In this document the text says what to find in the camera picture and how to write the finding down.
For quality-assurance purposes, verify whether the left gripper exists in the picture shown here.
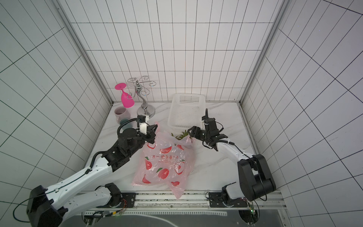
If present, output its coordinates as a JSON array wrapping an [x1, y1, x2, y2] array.
[[128, 124, 158, 156]]

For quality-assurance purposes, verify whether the yellow pineapple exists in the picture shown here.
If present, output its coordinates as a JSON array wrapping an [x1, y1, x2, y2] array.
[[171, 130, 189, 140]]

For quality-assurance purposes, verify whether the pink plastic bag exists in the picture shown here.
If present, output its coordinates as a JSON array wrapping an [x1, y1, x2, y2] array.
[[132, 129, 195, 199]]

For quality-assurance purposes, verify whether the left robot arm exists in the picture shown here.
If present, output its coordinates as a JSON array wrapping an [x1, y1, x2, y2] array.
[[25, 115, 158, 227]]

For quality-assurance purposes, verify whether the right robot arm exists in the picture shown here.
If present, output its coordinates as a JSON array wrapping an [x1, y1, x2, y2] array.
[[187, 109, 277, 207]]

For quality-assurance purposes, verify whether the teal small cup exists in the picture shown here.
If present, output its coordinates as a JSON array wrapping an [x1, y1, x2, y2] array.
[[120, 118, 131, 128]]

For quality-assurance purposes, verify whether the white plastic basket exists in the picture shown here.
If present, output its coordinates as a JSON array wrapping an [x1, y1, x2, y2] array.
[[167, 93, 206, 130]]

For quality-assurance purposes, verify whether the pink ceramic mug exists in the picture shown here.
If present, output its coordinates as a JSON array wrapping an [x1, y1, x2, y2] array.
[[114, 107, 130, 124]]

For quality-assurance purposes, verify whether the magenta wine glass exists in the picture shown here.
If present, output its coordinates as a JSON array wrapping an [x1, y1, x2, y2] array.
[[114, 83, 135, 108]]

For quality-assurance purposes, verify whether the silver glass holder stand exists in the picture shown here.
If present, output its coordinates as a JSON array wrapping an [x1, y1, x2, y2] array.
[[127, 76, 157, 118]]

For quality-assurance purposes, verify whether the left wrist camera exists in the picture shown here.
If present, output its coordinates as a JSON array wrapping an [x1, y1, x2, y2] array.
[[137, 115, 149, 135]]

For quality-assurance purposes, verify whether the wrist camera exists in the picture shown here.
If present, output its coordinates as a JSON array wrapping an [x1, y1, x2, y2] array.
[[137, 115, 149, 135], [202, 113, 212, 130]]

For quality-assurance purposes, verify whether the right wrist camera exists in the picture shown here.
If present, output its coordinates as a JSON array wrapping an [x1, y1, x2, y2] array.
[[202, 113, 212, 130]]

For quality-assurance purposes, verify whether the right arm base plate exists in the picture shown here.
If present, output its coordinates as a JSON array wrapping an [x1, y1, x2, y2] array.
[[205, 192, 248, 208]]

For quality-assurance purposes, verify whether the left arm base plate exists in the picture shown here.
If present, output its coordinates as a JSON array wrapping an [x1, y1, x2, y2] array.
[[97, 193, 137, 210]]

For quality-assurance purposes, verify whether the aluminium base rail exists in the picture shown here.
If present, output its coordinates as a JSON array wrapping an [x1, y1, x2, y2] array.
[[58, 189, 285, 212]]

